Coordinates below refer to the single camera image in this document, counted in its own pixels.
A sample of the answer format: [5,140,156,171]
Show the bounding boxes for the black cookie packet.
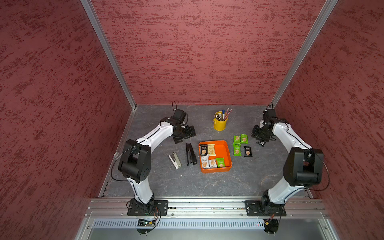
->
[200,145,209,156]
[244,146,253,158]

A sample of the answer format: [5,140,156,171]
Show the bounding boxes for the orange plastic storage box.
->
[199,140,232,174]

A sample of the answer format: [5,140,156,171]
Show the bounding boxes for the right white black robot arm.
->
[252,119,324,210]

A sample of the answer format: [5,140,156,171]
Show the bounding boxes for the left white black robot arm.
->
[118,118,196,207]

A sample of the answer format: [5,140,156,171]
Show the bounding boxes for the beige small stapler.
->
[168,152,182,170]

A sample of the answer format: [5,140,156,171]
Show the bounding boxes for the black stapler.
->
[186,143,198,166]

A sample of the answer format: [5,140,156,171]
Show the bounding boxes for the yellow pen holder bucket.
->
[213,117,228,132]

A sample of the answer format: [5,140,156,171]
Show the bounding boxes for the pens in bucket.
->
[215,108,232,121]

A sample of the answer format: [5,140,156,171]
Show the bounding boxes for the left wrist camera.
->
[172,109,187,124]

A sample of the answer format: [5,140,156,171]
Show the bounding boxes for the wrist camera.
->
[263,109,277,122]
[172,109,187,124]

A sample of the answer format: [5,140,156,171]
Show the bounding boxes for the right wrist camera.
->
[263,109,277,122]

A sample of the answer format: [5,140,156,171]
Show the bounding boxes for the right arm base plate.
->
[245,201,287,218]

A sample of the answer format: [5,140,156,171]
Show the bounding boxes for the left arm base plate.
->
[127,199,169,217]

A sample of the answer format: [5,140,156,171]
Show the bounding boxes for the aluminium frame rail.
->
[85,197,330,219]

